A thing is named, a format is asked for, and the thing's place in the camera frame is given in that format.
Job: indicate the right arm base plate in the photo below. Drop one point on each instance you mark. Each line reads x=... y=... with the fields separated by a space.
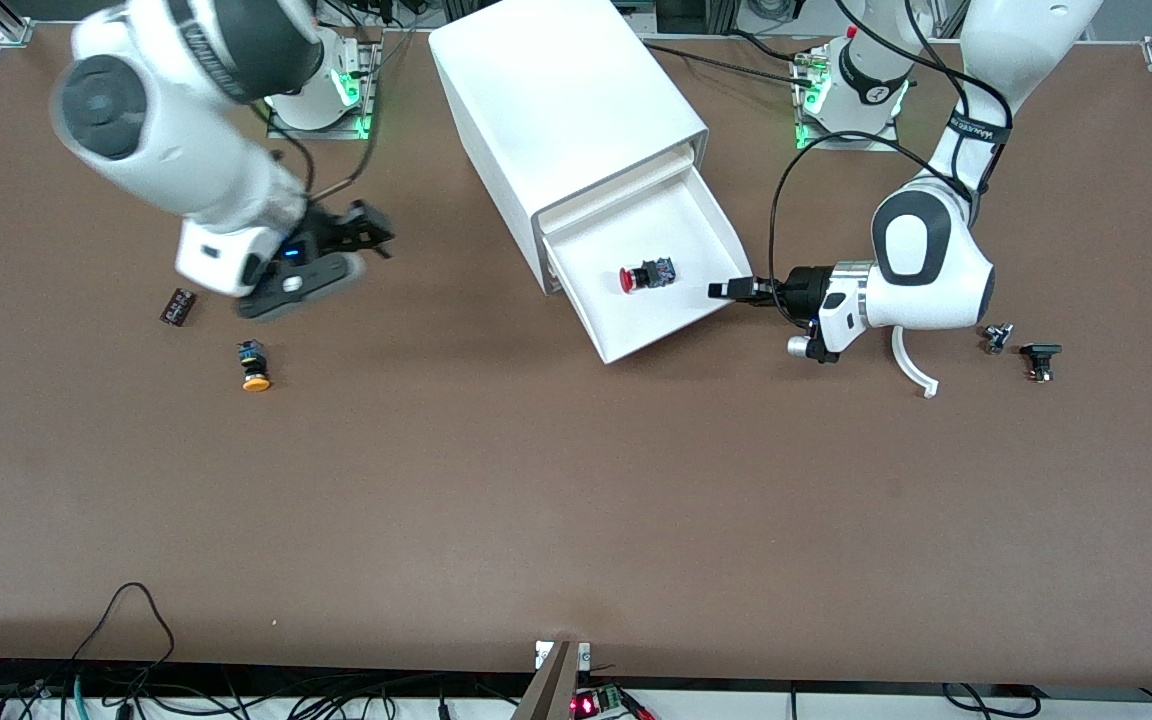
x=336 y=130

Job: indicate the white curved plastic arc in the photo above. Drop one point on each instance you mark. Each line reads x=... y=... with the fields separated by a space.
x=911 y=372

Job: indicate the small grey metal component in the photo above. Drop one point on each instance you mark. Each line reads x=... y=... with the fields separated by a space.
x=996 y=338

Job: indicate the circuit board with red LED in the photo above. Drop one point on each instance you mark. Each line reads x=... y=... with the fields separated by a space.
x=601 y=700

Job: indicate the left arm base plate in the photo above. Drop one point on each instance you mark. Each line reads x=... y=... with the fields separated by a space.
x=836 y=144

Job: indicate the red push button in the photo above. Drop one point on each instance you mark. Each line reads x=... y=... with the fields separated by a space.
x=634 y=279

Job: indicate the yellow push button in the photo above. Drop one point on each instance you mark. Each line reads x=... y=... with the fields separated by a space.
x=255 y=378

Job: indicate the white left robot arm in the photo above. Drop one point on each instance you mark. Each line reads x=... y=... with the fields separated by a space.
x=936 y=265

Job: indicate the small black switch component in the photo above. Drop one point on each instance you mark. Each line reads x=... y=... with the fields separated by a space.
x=1040 y=352

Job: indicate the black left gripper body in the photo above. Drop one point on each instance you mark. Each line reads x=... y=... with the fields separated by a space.
x=808 y=287

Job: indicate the metal mounting bracket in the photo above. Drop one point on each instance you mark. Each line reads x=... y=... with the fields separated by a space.
x=542 y=655

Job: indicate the small black contact block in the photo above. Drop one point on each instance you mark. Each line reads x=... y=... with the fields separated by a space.
x=177 y=307

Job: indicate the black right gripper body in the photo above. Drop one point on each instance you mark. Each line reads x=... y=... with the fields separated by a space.
x=324 y=231

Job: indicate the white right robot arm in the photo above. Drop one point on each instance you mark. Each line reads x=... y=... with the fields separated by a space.
x=186 y=150

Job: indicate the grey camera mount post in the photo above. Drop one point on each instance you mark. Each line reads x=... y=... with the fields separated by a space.
x=551 y=690

